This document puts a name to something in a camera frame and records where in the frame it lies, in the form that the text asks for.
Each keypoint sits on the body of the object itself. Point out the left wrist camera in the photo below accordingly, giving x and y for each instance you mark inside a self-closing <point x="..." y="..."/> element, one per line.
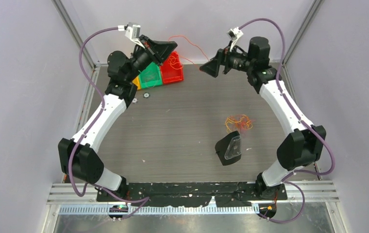
<point x="132" y="32"/>

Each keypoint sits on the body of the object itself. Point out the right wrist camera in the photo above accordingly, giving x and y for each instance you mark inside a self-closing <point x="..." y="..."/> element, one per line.
<point x="234" y="34"/>

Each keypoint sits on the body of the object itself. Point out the yellow plastic bin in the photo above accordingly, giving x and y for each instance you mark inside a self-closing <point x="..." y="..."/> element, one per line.
<point x="136" y="81"/>

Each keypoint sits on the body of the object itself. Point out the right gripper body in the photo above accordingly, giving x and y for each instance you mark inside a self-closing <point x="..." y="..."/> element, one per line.
<point x="233" y="60"/>

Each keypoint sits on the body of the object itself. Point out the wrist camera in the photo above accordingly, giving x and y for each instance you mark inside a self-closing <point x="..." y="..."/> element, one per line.
<point x="132" y="32"/>
<point x="234" y="34"/>

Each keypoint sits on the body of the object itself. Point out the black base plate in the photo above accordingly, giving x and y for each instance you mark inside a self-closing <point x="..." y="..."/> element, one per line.
<point x="225" y="194"/>

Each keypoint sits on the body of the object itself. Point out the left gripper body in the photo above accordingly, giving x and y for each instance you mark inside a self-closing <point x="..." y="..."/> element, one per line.
<point x="142" y="58"/>

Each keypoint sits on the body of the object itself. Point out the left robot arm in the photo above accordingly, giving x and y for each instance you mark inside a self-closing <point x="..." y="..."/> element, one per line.
<point x="78" y="155"/>

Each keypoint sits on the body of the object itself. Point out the red plastic bin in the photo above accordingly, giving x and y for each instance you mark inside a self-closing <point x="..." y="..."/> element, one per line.
<point x="172" y="69"/>

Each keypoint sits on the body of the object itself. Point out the green plastic bin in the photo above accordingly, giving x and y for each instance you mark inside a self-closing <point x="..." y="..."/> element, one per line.
<point x="150" y="77"/>

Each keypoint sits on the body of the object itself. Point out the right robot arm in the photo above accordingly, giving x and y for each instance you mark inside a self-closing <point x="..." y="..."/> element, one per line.
<point x="302" y="145"/>

